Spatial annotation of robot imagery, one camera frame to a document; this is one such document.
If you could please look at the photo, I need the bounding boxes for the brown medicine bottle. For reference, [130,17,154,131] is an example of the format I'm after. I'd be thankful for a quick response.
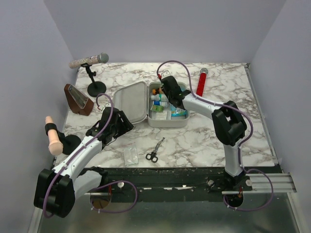
[152,88,164,95]

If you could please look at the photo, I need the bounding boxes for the white disinfectant bottle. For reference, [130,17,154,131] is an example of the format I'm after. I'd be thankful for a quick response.
[150,94,169,102]

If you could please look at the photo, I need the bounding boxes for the green small medicine box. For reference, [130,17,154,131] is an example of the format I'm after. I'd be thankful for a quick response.
[151,105,163,112]

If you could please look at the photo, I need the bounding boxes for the blue cotton swab bag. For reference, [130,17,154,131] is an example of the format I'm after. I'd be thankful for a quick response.
[171,105,187,117]

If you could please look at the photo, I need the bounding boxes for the grey medicine kit box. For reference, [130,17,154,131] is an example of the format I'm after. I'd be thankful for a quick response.
[113,81,190,128]

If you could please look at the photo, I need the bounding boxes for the white gauze pad packet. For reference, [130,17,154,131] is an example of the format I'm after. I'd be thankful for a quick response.
[151,110,171,120]

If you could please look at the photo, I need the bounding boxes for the clear plastic zip bag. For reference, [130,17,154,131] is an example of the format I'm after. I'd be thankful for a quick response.
[123,147,139,166]

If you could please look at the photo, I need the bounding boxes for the black scissors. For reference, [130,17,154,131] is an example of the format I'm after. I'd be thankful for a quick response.
[145,137,165,163]

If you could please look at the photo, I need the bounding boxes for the blue white bandage roll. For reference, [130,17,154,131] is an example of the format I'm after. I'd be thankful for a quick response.
[153,101,169,108]

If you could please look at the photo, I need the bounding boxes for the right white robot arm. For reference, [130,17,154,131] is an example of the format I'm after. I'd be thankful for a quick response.
[160,76,247,190]

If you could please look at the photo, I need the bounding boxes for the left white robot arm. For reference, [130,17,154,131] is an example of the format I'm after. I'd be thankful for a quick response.
[34,107,134,218]

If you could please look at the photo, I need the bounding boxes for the red glitter microphone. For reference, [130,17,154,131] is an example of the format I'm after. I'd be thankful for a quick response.
[196,68,208,97]

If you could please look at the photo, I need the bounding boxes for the black microphone stand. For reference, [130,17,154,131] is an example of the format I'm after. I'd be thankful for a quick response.
[81,63,106,97]

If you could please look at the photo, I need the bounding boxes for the brown metronome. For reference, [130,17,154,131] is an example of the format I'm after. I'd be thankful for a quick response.
[64,84,94,116]

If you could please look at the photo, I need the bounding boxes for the black round stand base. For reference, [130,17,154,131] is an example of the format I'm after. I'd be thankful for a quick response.
[59,134,81,155]

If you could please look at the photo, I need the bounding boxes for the pink toy microphone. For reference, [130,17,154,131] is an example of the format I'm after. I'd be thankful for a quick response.
[45,116,63,156]

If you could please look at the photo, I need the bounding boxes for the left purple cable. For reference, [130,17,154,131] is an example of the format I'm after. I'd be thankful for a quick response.
[42,93,114,218]

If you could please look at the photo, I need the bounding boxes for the black mounting base rail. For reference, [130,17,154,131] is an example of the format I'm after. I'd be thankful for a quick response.
[90,167,252,202]

